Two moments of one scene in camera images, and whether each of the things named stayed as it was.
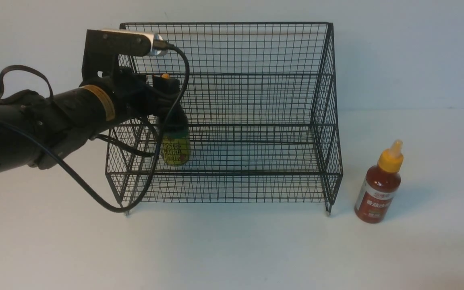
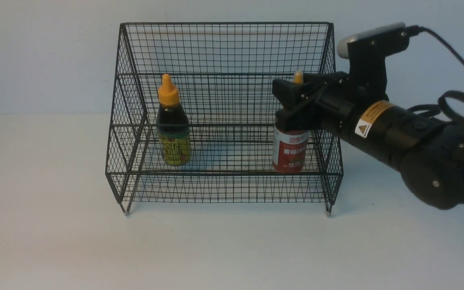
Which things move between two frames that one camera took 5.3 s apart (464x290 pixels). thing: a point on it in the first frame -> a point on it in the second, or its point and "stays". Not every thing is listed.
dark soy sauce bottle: [177, 151] stays
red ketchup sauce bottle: [381, 185] -> [290, 148]
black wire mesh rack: [260, 98] stays
